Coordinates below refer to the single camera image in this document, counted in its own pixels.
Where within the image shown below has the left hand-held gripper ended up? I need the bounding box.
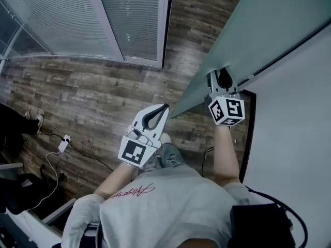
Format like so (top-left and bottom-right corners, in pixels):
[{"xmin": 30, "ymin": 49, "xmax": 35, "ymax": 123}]
[{"xmin": 118, "ymin": 103, "xmax": 171, "ymax": 168}]

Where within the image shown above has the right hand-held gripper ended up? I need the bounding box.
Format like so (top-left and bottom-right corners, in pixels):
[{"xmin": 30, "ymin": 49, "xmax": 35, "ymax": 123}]
[{"xmin": 204, "ymin": 65, "xmax": 246, "ymax": 127}]

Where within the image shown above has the frosted glass door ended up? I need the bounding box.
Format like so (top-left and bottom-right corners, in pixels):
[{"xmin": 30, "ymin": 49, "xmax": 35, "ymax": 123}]
[{"xmin": 169, "ymin": 0, "xmax": 331, "ymax": 119}]

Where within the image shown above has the person's right forearm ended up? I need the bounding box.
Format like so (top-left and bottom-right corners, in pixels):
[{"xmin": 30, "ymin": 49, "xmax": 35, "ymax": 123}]
[{"xmin": 213, "ymin": 124, "xmax": 242, "ymax": 188}]

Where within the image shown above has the person's left forearm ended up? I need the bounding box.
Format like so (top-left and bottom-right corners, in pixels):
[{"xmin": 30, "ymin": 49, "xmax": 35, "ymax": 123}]
[{"xmin": 93, "ymin": 163, "xmax": 137, "ymax": 199}]

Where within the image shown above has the grey jeans leg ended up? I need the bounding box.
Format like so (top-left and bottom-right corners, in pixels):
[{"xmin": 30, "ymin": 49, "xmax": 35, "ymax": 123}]
[{"xmin": 144, "ymin": 142, "xmax": 190, "ymax": 176}]

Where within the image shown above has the black baseboard strip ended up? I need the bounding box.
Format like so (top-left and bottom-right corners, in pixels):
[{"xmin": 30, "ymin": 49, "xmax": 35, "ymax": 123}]
[{"xmin": 238, "ymin": 89, "xmax": 257, "ymax": 183}]

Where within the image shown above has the white power strip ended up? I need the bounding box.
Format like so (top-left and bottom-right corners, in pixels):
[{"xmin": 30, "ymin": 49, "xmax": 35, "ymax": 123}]
[{"xmin": 57, "ymin": 134, "xmax": 71, "ymax": 154}]

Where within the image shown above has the grey t-shirt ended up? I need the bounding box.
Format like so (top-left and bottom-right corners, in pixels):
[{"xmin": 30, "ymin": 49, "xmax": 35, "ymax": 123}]
[{"xmin": 61, "ymin": 166, "xmax": 262, "ymax": 248}]

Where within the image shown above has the narrow glass partition with blinds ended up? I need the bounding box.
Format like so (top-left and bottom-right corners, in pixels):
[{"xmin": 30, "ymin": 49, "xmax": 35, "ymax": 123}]
[{"xmin": 97, "ymin": 0, "xmax": 173, "ymax": 69}]

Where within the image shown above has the black chair wheel base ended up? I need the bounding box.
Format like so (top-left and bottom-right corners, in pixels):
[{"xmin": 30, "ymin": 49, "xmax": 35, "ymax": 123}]
[{"xmin": 38, "ymin": 163, "xmax": 66, "ymax": 184}]

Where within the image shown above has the wide glass partition with blinds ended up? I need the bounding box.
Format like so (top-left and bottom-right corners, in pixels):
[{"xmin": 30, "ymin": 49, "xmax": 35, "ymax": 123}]
[{"xmin": 0, "ymin": 0, "xmax": 125, "ymax": 61}]

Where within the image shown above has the black bag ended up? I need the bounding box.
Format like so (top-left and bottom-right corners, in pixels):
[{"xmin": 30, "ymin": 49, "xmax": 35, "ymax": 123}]
[{"xmin": 0, "ymin": 173, "xmax": 49, "ymax": 216}]

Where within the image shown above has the clear glass panel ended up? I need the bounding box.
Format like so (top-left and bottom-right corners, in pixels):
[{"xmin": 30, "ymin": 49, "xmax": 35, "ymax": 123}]
[{"xmin": 0, "ymin": 0, "xmax": 53, "ymax": 61}]

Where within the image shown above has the white desk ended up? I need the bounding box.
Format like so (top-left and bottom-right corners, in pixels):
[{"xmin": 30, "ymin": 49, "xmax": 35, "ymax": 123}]
[{"xmin": 0, "ymin": 162, "xmax": 78, "ymax": 248}]

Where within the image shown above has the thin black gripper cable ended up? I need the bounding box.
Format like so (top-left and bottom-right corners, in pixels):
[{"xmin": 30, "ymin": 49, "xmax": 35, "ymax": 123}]
[{"xmin": 201, "ymin": 146, "xmax": 216, "ymax": 178}]

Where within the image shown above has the white cable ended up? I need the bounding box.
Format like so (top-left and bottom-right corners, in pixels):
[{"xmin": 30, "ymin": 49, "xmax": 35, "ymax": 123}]
[{"xmin": 27, "ymin": 150, "xmax": 62, "ymax": 212}]

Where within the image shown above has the thick black cable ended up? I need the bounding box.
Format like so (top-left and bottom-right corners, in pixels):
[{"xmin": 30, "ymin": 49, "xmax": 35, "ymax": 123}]
[{"xmin": 244, "ymin": 185, "xmax": 309, "ymax": 248}]

